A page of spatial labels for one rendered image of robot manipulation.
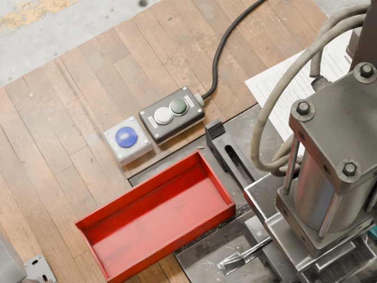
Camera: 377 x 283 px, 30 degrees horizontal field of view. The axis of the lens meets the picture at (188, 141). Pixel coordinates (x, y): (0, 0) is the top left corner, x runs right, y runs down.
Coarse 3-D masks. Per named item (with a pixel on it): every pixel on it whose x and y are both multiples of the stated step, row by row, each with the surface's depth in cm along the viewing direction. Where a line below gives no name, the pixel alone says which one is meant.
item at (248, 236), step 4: (244, 232) 120; (248, 232) 117; (248, 236) 119; (252, 236) 115; (248, 240) 121; (252, 240) 117; (252, 244) 119; (256, 244) 115; (260, 256) 118; (264, 256) 114; (260, 260) 120; (264, 260) 116; (264, 264) 119; (272, 268) 114; (276, 272) 112; (280, 280) 113
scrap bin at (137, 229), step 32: (192, 160) 125; (128, 192) 121; (160, 192) 126; (192, 192) 126; (224, 192) 120; (96, 224) 124; (128, 224) 124; (160, 224) 124; (192, 224) 123; (96, 256) 120; (128, 256) 122; (160, 256) 120
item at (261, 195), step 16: (272, 176) 101; (256, 192) 100; (272, 192) 100; (256, 208) 99; (272, 208) 99; (272, 224) 94; (288, 240) 93; (352, 240) 97; (288, 256) 92; (304, 256) 92; (336, 256) 94; (352, 256) 96; (368, 256) 96; (304, 272) 95; (320, 272) 95; (336, 272) 95; (352, 272) 95
